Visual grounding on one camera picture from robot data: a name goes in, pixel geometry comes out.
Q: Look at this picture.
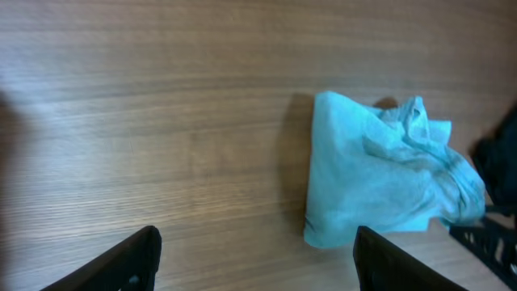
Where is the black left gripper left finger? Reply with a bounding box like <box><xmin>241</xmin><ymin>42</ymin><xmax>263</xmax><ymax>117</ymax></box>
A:
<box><xmin>44</xmin><ymin>226</ymin><xmax>162</xmax><ymax>291</ymax></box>

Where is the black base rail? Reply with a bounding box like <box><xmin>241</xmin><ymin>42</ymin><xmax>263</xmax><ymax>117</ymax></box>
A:
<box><xmin>449</xmin><ymin>217</ymin><xmax>516</xmax><ymax>291</ymax></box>

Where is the black garment on right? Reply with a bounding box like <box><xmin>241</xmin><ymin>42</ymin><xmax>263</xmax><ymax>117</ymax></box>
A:
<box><xmin>471</xmin><ymin>103</ymin><xmax>516</xmax><ymax>206</ymax></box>

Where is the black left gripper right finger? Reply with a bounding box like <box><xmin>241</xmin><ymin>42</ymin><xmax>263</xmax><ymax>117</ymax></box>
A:
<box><xmin>353</xmin><ymin>226</ymin><xmax>466</xmax><ymax>291</ymax></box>

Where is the light blue t-shirt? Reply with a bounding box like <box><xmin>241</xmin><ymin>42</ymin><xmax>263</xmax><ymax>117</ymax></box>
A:
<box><xmin>304</xmin><ymin>91</ymin><xmax>485</xmax><ymax>248</ymax></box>

